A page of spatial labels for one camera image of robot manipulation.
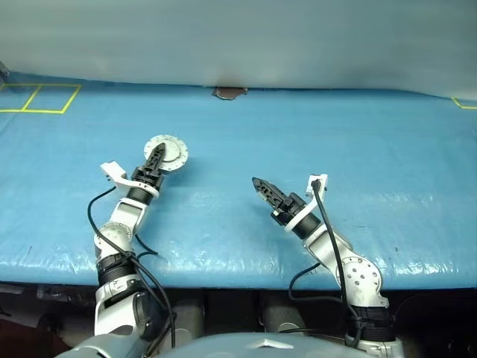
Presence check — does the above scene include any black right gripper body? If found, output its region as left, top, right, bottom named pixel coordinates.
left=273, top=191, right=311, bottom=225

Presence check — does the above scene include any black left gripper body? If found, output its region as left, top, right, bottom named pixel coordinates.
left=131, top=165, right=165, bottom=192

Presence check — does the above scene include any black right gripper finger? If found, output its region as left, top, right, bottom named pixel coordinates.
left=251, top=178, right=288, bottom=204
left=251, top=178, right=281, bottom=208

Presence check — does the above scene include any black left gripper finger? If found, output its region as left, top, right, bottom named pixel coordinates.
left=153, top=142, right=168, bottom=174
left=143, top=142, right=163, bottom=171

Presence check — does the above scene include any black disc motor part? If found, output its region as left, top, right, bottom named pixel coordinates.
left=143, top=134, right=187, bottom=171

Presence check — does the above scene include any blue plastic table cover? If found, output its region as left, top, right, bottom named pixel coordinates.
left=0, top=70, right=477, bottom=292

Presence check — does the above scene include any grey rounded shape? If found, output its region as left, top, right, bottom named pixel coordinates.
left=174, top=298, right=206, bottom=337
left=260, top=294, right=307, bottom=333

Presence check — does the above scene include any blue-grey robot torso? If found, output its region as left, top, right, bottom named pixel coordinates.
left=55, top=330, right=405, bottom=358

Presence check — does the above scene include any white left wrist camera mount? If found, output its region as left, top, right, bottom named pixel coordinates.
left=99, top=160, right=159, bottom=197

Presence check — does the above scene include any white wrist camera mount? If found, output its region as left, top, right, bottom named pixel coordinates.
left=99, top=160, right=159, bottom=197
left=285, top=173, right=329, bottom=234

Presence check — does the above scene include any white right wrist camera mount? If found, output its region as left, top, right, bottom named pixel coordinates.
left=285, top=173, right=329, bottom=234

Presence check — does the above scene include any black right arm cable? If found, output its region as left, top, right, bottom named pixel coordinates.
left=288, top=179, right=396, bottom=348

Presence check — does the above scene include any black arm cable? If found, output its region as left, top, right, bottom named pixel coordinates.
left=87, top=186, right=177, bottom=351
left=288, top=179, right=396, bottom=348

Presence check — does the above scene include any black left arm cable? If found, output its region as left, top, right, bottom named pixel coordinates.
left=87, top=186, right=177, bottom=351

